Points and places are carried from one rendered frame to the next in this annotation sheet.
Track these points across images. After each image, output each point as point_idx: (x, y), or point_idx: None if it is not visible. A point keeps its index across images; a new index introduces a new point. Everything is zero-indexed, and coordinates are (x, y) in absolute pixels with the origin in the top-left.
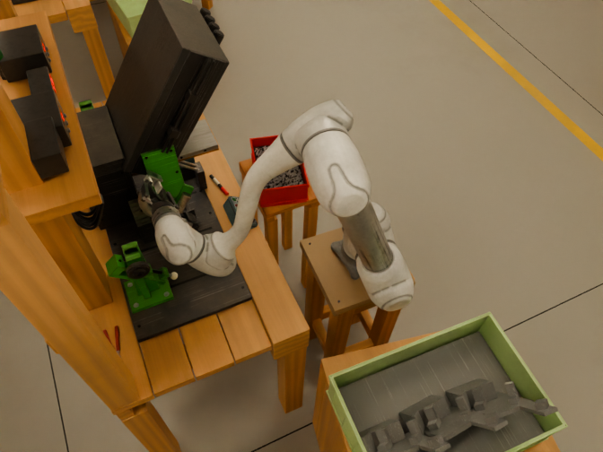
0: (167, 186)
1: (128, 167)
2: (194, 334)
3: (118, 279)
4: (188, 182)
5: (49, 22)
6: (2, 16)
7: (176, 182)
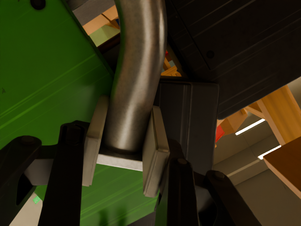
0: (31, 80)
1: (208, 109)
2: None
3: None
4: None
5: (269, 165)
6: (276, 100)
7: (0, 112)
